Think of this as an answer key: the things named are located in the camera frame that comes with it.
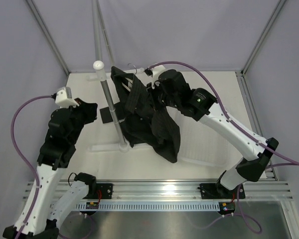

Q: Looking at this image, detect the cream plastic hanger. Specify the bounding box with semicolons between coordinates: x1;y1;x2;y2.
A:
121;63;145;92

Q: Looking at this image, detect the black pinstriped shirt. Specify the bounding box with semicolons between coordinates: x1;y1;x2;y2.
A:
111;66;181;163

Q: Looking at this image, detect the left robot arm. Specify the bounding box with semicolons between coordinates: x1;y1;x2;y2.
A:
2;98;98;239

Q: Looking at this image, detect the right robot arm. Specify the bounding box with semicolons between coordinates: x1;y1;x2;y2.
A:
149;65;279;198

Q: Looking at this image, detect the grey clothes rack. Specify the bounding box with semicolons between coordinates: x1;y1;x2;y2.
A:
86;0;150;154

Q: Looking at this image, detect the white perforated plastic basket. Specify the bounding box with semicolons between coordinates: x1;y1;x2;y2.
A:
174;112;235;167

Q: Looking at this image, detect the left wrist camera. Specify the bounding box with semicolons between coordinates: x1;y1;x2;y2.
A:
55;87;79;109

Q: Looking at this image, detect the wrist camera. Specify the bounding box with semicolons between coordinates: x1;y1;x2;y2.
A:
144;65;166;89
55;87;79;109

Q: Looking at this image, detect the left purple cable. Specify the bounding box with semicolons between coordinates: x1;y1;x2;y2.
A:
10;96;95;239

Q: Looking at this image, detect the purple cable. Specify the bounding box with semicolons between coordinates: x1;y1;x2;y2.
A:
148;61;299;235
10;96;95;239

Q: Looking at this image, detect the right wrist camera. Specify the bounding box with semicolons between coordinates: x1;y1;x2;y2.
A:
144;65;166;89

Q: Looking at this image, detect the white slotted cable duct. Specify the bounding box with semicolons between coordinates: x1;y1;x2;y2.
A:
73;202;220;212

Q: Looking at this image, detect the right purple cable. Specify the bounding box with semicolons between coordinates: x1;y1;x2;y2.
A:
148;61;299;235

